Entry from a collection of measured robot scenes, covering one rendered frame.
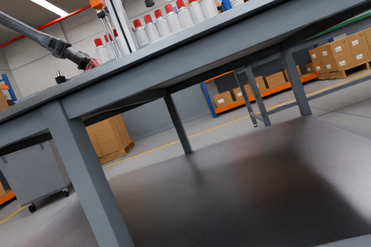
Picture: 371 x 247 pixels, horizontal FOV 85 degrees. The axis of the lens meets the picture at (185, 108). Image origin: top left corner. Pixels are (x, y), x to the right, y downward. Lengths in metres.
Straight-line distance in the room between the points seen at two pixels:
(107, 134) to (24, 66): 3.66
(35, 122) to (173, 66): 0.41
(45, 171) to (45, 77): 3.95
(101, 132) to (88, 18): 3.20
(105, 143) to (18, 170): 1.59
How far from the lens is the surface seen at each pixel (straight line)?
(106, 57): 1.03
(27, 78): 7.10
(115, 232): 0.68
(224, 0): 1.00
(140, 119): 5.56
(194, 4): 0.94
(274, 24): 0.51
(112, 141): 4.30
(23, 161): 3.26
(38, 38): 1.19
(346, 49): 4.50
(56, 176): 3.19
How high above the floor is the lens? 0.70
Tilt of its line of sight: 4 degrees down
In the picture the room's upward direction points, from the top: 21 degrees counter-clockwise
